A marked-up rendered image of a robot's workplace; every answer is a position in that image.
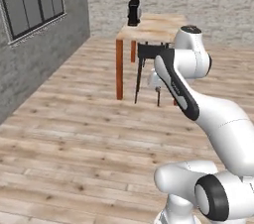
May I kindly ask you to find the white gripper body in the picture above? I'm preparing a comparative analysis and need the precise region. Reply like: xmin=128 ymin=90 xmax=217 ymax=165
xmin=147 ymin=70 xmax=164 ymax=91

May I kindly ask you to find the black coffee machine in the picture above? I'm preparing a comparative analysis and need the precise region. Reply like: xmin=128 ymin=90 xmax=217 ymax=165
xmin=126 ymin=0 xmax=143 ymax=27

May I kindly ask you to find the wooden table with orange legs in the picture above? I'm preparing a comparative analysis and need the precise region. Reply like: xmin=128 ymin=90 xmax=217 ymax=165
xmin=115 ymin=12 xmax=190 ymax=107

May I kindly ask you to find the dark framed window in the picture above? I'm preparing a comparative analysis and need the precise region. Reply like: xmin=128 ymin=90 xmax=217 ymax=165
xmin=0 ymin=0 xmax=67 ymax=48

